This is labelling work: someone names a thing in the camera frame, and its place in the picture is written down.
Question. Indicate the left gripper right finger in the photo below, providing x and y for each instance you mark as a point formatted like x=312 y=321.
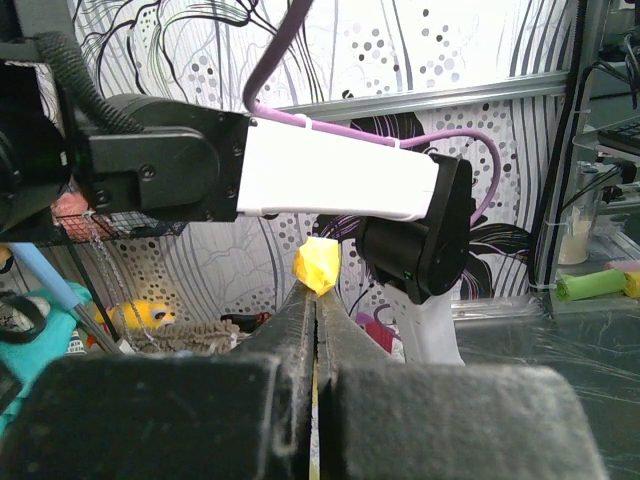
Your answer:
x=383 y=419

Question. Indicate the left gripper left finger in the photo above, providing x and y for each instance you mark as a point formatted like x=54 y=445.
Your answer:
x=242 y=415

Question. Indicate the yellow translucent trash bag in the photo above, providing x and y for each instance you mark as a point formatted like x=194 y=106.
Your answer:
x=317 y=265

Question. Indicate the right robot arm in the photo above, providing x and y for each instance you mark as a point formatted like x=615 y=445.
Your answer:
x=180 y=162

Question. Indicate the green bag roll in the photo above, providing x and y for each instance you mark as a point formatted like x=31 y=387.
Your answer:
x=573 y=288

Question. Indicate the red purple sock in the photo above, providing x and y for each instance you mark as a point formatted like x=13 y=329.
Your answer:
x=381 y=326

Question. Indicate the dark patterned cloth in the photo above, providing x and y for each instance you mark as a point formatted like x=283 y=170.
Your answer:
x=247 y=322

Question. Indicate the yellow plush duck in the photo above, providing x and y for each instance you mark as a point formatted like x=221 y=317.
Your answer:
x=153 y=315

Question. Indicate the teal folded cloth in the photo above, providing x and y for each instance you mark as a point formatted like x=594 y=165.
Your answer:
x=42 y=331

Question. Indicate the blue floor sweeper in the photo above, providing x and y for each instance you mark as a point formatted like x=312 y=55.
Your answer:
x=49 y=277

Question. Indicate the black wire basket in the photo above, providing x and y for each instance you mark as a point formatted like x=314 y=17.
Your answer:
x=83 y=225

